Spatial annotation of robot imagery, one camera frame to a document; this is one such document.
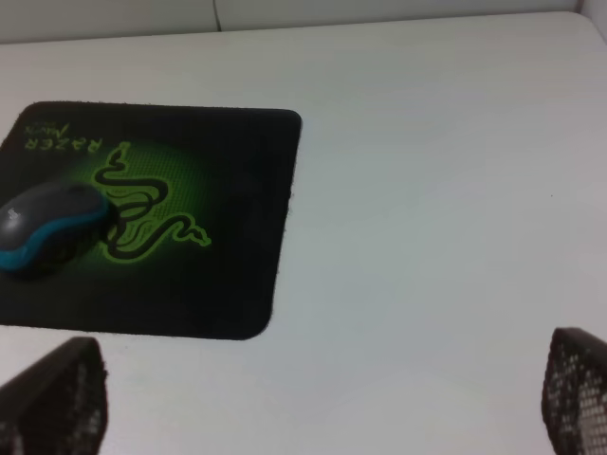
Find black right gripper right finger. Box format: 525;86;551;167
542;327;606;455

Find black and teal computer mouse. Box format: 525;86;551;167
1;181;113;277

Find black green snake mouse pad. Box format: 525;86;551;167
1;101;303;340

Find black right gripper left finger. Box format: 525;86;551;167
1;337;108;454

